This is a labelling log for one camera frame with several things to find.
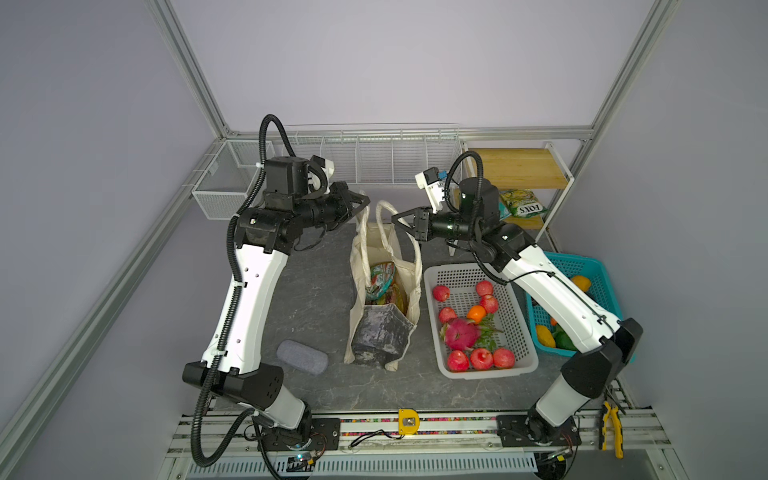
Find yellow tape measure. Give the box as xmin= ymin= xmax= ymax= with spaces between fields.
xmin=398 ymin=408 xmax=420 ymax=437

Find teal plastic basket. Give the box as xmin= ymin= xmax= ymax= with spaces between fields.
xmin=525 ymin=251 xmax=625 ymax=358

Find yellow lemon in teal basket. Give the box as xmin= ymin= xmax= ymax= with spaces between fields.
xmin=571 ymin=275 xmax=592 ymax=292

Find beige canvas grocery bag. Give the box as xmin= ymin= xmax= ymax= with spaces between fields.
xmin=344 ymin=200 xmax=423 ymax=371

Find orange fruit near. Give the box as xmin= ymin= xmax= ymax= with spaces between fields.
xmin=466 ymin=305 xmax=487 ymax=324

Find red apple near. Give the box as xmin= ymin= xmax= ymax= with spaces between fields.
xmin=447 ymin=350 xmax=470 ymax=373

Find orange pink snack bag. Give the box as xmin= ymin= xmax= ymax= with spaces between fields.
xmin=383 ymin=283 xmax=408 ymax=315

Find pink dragon fruit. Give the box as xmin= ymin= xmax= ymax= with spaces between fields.
xmin=440 ymin=318 xmax=481 ymax=351

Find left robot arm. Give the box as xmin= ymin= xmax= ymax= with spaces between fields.
xmin=182 ymin=156 xmax=370 ymax=430

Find green Fox's candy bag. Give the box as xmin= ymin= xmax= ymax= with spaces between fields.
xmin=500 ymin=189 xmax=548 ymax=219

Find red apple far right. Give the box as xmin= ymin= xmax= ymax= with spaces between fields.
xmin=475 ymin=280 xmax=494 ymax=297

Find white plastic basket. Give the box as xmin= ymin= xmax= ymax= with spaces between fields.
xmin=423 ymin=263 xmax=539 ymax=380

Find red apple middle left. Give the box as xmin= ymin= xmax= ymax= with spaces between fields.
xmin=438 ymin=307 xmax=458 ymax=324

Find red apple far left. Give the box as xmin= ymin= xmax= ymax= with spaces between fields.
xmin=432 ymin=285 xmax=451 ymax=302

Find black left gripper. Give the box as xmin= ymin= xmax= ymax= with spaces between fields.
xmin=296 ymin=182 xmax=371 ymax=231

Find yellow handled pliers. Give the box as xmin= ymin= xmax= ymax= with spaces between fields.
xmin=598 ymin=400 xmax=625 ymax=460

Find grey fabric glasses case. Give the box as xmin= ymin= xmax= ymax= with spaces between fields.
xmin=276 ymin=340 xmax=329 ymax=376

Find black corrugated cable conduit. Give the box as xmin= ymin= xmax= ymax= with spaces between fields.
xmin=190 ymin=113 xmax=298 ymax=468

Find yellow pepper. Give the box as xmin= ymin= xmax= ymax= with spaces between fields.
xmin=535 ymin=325 xmax=557 ymax=348

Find white and wood shelf rack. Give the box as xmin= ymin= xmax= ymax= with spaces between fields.
xmin=460 ymin=140 xmax=583 ymax=251

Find red apple middle right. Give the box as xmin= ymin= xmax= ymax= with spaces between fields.
xmin=479 ymin=294 xmax=499 ymax=314

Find green bell pepper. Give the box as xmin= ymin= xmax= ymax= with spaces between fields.
xmin=553 ymin=329 xmax=577 ymax=351

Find small white mesh basket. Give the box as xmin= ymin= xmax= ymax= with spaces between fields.
xmin=191 ymin=139 xmax=261 ymax=221

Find teal pink snack bag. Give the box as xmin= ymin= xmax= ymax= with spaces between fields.
xmin=366 ymin=262 xmax=396 ymax=302

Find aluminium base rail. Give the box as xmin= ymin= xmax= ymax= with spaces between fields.
xmin=158 ymin=409 xmax=688 ymax=479

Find red apple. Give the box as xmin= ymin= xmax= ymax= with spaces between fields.
xmin=470 ymin=348 xmax=494 ymax=371
xmin=432 ymin=285 xmax=451 ymax=302
xmin=479 ymin=294 xmax=499 ymax=314
xmin=438 ymin=307 xmax=458 ymax=324
xmin=447 ymin=350 xmax=470 ymax=373
xmin=475 ymin=280 xmax=494 ymax=297

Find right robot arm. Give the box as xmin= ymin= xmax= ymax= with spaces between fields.
xmin=393 ymin=168 xmax=643 ymax=446

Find long white wire basket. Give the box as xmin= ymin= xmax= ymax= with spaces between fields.
xmin=286 ymin=123 xmax=462 ymax=185

